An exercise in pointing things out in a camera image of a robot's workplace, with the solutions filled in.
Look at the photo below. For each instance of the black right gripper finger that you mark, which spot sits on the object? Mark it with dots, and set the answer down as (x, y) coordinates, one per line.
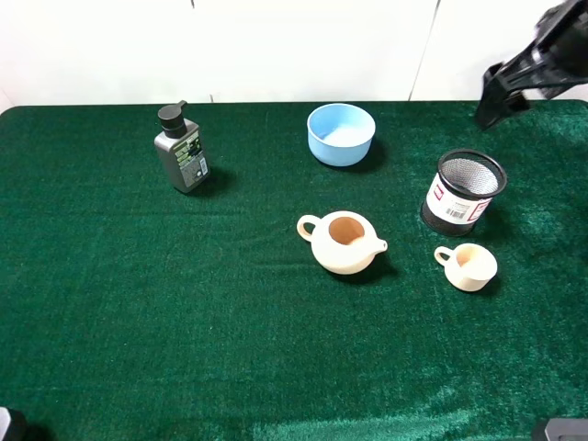
(495, 99)
(518, 102)

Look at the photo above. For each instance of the cream small cup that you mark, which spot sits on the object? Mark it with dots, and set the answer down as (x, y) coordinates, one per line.
(469, 267)

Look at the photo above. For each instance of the black mesh pen holder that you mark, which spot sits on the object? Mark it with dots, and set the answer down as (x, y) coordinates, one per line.
(464, 185)

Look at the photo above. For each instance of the light blue bowl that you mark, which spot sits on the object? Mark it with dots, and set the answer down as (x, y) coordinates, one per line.
(340, 134)

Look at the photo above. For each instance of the green felt table cloth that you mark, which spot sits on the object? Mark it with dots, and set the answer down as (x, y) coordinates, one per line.
(130, 311)

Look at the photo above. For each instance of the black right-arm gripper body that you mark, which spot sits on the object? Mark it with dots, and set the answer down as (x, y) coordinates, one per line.
(556, 60)

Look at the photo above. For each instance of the cream teapot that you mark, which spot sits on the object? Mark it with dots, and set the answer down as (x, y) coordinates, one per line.
(343, 242)

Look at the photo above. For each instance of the grey pump bottle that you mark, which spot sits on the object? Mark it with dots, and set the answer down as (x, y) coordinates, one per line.
(179, 148)

